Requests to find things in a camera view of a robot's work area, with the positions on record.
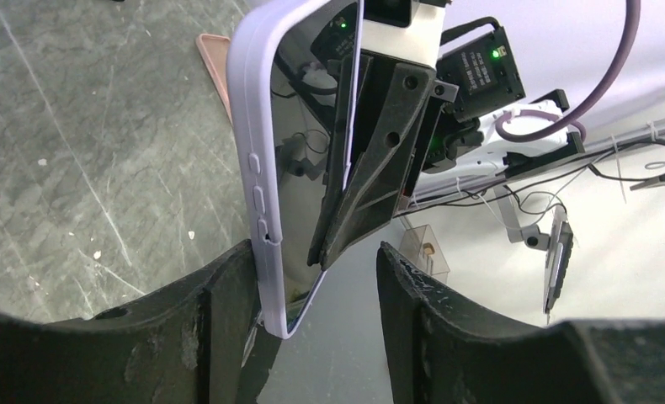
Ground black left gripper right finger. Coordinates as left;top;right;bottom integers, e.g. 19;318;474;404
376;243;665;403

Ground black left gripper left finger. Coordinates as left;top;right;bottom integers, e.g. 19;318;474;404
0;241;279;403

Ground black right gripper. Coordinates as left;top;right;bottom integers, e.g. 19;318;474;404
307;50;447;270

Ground blue smartphone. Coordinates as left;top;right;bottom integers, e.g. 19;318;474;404
271;1;363;334

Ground lavender phone case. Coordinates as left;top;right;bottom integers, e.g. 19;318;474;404
226;0;366;340

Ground pink phone case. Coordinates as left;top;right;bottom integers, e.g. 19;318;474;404
195;34;232;122

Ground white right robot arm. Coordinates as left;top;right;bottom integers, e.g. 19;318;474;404
307;17;585;267

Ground clear plastic box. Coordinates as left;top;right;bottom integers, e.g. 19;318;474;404
399;225;450;284

